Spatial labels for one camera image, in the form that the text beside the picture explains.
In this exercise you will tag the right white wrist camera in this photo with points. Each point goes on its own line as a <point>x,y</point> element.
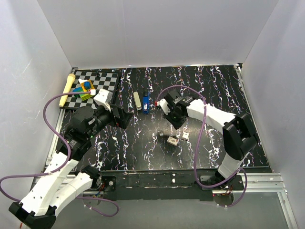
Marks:
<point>163,105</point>

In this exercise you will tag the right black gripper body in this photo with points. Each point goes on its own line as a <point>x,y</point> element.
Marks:
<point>174,119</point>

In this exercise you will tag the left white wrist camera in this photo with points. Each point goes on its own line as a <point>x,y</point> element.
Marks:
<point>103,98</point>

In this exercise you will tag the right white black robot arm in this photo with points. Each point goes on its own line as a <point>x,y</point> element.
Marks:
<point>239,132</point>

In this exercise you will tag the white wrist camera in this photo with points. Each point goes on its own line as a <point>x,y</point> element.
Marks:
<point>103,98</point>
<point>163,105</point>

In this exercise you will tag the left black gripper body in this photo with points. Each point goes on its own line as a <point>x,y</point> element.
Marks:
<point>119,121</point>

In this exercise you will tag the aluminium frame rail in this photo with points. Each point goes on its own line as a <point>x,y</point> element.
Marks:
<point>47,198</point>

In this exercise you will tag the staple box one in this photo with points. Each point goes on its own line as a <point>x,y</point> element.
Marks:
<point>185,136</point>

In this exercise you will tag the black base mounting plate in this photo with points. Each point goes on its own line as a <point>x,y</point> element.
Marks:
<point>158,185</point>

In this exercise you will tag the colourful toy block assembly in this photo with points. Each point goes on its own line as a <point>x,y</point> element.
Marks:
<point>85,85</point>

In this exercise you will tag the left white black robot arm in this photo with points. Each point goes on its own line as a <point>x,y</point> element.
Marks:
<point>85,124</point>

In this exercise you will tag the staple box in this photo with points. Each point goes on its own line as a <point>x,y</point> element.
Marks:
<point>172,141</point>

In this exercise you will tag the white cream stapler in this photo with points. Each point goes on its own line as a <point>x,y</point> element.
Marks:
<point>137,101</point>

